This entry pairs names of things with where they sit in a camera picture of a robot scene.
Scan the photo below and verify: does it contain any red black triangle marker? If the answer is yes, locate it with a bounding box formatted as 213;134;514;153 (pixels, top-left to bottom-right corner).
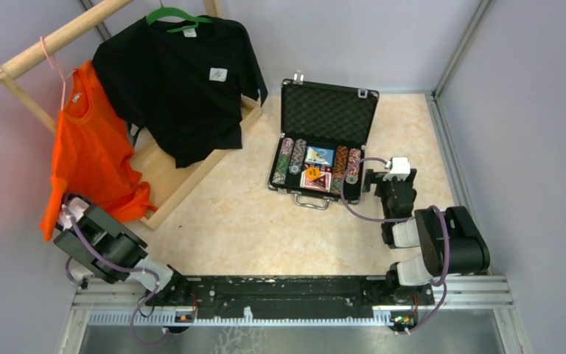
307;174;331;192

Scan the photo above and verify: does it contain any orange round dealer button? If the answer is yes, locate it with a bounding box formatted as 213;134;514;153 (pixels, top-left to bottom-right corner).
305;167;321;180

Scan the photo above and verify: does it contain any blue playing card box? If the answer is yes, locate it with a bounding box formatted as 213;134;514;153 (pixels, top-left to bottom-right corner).
304;146;335;167

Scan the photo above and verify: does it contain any clear round button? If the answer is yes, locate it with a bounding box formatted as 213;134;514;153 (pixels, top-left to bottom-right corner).
307;147;334;166

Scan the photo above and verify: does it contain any black aluminium poker case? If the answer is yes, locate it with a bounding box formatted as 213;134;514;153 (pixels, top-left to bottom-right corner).
268;74;380;210

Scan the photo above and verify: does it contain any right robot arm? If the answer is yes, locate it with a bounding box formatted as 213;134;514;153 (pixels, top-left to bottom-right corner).
363;170;490;304

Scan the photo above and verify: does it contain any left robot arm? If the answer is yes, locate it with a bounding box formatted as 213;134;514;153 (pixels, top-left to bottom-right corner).
54;201;191;306

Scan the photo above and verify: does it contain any red white chip stack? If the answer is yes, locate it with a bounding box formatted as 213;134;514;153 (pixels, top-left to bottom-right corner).
345;148;361;184

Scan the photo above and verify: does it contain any orange black chip stack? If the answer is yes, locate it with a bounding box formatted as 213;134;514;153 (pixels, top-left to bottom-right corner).
330;146;349;195

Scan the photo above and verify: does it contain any red playing card deck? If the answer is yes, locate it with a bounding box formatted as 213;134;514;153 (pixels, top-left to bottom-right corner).
300;167;332;192

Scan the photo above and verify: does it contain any purple blue chip stack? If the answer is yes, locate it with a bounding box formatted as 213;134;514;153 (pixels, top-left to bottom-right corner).
288;139;307;174

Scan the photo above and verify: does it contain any green grey chip stack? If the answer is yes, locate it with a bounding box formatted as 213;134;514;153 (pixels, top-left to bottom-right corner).
271;137;294;184

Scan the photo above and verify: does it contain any black t-shirt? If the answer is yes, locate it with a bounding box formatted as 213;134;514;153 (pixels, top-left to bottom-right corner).
92;16;268;167

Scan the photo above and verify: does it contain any green clothes hanger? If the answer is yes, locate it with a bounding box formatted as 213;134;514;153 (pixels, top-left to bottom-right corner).
146;6;213;32

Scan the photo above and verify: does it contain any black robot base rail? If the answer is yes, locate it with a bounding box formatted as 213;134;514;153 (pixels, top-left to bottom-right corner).
146;274;435;319

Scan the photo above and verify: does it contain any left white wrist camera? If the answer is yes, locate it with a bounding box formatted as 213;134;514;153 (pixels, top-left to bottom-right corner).
56;195;91;231

